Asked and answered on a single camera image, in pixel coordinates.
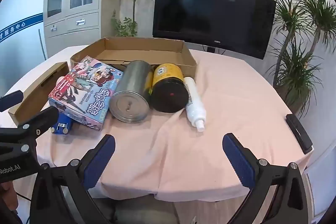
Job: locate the black and yellow canister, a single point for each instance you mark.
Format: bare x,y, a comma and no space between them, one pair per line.
168,98

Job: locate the silver metal tin can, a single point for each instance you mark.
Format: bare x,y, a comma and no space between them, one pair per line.
128,106

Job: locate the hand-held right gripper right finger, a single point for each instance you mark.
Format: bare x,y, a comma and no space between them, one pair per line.
239,161

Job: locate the small brown cardboard box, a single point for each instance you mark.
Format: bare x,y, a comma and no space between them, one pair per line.
31,92

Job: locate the small blue stapler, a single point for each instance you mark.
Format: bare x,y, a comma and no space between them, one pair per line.
61,127

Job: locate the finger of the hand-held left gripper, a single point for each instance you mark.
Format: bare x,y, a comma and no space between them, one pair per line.
43,117
11,100

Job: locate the spiky-leaved potted palm plant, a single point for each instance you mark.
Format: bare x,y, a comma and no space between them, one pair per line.
291,29

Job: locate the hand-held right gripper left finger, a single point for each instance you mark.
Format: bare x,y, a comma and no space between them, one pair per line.
101,158

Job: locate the white plastic bottle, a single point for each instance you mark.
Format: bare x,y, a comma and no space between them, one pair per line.
194,103

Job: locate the person's left hand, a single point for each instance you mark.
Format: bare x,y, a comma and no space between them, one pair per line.
7,196

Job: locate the black flat screen television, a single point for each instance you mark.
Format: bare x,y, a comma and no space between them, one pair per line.
210,8

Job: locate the black remote control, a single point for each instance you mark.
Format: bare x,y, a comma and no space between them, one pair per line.
299,133

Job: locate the colourful cartoon game box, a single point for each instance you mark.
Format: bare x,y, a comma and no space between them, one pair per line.
86,87

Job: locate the large cardboard box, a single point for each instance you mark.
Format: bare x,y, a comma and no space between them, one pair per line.
147,52

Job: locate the grey metal glass-door cabinet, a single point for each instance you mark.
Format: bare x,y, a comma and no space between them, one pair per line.
78,22

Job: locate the pink tablecloth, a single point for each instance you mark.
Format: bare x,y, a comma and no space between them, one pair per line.
183,148

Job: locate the slim leafy green plant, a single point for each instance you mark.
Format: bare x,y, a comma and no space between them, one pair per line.
134,3

